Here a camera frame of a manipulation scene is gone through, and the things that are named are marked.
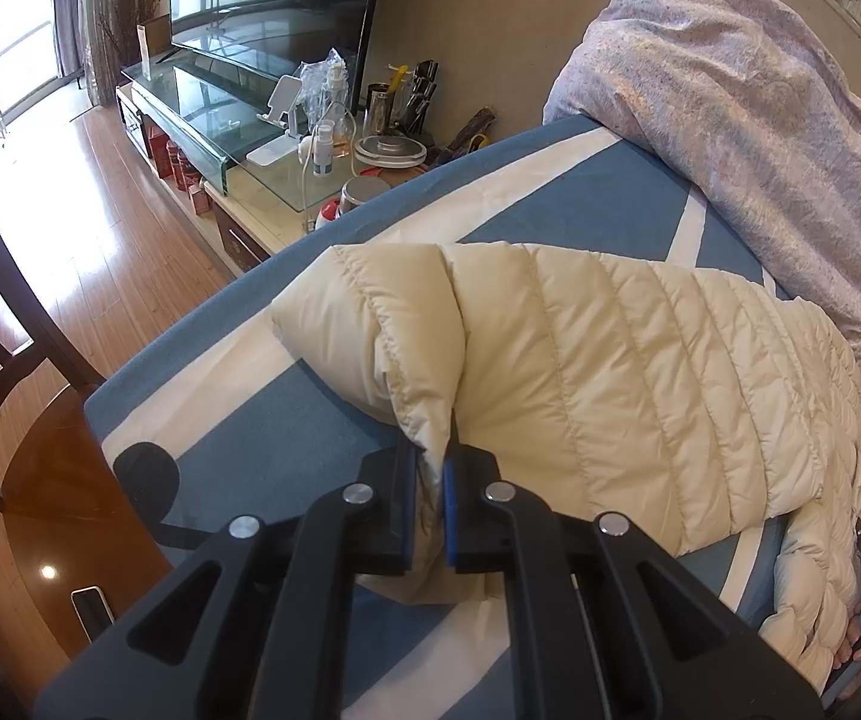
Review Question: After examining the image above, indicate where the flat screen television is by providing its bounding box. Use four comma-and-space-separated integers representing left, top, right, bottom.
167, 0, 390, 113

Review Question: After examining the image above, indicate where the white phone stand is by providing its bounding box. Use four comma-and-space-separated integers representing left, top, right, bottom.
246, 75, 304, 166

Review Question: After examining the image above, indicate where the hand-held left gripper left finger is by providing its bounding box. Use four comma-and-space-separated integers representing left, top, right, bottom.
32, 439, 424, 720

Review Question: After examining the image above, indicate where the glass cup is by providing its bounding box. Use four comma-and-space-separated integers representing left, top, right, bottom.
366, 82, 394, 134

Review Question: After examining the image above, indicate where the pink floral duvet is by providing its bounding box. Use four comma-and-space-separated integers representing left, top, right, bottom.
542, 0, 861, 451

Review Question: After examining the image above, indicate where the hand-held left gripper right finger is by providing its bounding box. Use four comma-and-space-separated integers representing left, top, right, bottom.
441, 420, 825, 720

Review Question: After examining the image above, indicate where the round wooden table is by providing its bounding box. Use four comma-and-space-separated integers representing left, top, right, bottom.
2, 382, 176, 661

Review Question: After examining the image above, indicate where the round white kitchen scale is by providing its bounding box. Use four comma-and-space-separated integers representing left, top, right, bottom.
353, 133, 429, 170

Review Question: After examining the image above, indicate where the blue and white bed sheet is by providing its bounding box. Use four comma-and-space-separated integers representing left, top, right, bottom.
83, 114, 851, 720

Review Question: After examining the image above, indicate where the brown pouch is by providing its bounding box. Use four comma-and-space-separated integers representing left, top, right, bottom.
430, 111, 499, 166

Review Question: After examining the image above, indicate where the row of red boxes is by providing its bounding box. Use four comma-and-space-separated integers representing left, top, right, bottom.
146, 127, 210, 215

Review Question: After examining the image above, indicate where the black knife block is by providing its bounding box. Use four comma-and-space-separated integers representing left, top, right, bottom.
392, 60, 440, 132

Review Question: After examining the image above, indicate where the glass television riser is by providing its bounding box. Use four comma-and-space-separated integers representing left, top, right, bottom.
121, 45, 401, 212

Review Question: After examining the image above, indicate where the glass tv stand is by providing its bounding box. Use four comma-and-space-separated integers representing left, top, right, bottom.
115, 82, 311, 275

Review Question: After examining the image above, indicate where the smartphone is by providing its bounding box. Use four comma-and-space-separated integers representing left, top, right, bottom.
71, 586, 115, 642

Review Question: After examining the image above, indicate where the metal cup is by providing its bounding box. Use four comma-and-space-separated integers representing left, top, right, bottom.
340, 176, 390, 211

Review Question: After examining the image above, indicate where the cream puffer jacket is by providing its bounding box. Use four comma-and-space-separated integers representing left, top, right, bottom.
271, 240, 861, 698

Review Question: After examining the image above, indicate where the white cable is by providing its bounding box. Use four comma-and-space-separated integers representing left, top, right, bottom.
299, 112, 360, 233

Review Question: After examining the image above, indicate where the clear plastic bag of bottles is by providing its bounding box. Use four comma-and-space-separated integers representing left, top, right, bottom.
296, 49, 349, 125

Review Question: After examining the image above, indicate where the grey curtain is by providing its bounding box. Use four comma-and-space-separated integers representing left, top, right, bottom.
51, 0, 169, 110

